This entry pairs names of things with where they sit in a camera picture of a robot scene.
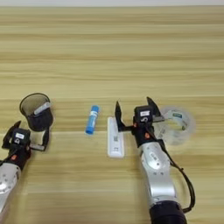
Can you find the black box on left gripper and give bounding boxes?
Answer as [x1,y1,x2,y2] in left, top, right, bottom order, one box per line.
[10,128,32,146]

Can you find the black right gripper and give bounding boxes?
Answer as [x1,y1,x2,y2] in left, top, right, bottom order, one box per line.
[114,96,166,149]

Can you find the black mesh pen cup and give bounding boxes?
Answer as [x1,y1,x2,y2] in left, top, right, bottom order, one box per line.
[18,92,55,132]

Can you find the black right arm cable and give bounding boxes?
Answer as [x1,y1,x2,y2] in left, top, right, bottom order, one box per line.
[157,139,196,214]

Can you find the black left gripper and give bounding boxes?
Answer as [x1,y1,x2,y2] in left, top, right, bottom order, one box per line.
[2,120,51,171]

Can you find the white marker with black cap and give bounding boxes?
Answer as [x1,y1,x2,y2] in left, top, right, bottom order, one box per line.
[32,101,52,116]

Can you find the white rectangular plastic case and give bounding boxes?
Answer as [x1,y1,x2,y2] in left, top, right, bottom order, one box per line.
[106,115,125,159]

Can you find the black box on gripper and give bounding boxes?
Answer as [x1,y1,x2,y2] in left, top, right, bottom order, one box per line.
[133,105,155,125]
[10,128,32,146]

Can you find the clear tape roll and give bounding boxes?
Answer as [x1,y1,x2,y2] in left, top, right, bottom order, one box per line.
[154,106,197,146]

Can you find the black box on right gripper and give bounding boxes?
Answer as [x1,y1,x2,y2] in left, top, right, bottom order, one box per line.
[133,105,155,125]

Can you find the blue glue stick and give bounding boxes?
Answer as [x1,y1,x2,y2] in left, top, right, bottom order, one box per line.
[84,104,101,136]

